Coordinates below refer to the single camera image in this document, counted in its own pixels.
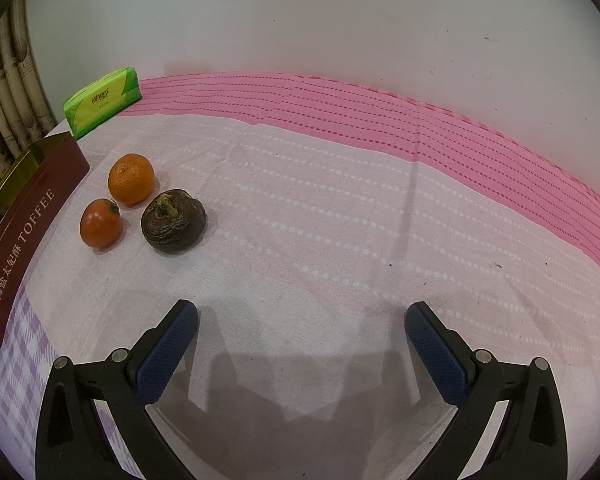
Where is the far red tomato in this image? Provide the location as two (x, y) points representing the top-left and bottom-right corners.
(79, 198), (122, 249)

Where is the green tissue pack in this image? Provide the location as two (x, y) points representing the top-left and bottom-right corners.
(62, 67), (142, 140)

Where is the gold toffee tin box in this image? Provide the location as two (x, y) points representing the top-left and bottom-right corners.
(0, 132), (90, 348)

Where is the pink purple checkered tablecloth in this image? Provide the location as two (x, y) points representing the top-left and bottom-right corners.
(0, 74), (600, 479)

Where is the orange mandarin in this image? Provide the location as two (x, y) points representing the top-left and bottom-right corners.
(107, 153), (155, 206)

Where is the dark fruit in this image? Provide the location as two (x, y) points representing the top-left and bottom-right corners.
(140, 188), (207, 254)

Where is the beige patterned curtain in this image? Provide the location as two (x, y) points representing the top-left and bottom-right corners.
(0, 0), (57, 177)

